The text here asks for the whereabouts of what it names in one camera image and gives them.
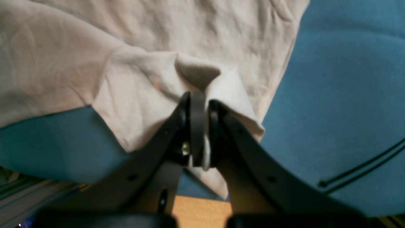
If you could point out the blue table cloth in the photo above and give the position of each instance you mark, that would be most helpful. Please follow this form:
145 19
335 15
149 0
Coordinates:
340 103

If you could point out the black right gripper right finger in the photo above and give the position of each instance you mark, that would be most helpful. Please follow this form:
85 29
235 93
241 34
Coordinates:
257 184

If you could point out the aluminium frame rail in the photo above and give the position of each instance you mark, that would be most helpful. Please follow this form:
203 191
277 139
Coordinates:
23 197

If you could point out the beige T-shirt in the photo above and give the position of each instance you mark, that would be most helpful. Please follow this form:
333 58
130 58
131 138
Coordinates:
85 81

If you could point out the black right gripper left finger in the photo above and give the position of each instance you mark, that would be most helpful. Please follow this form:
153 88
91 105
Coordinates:
148 181

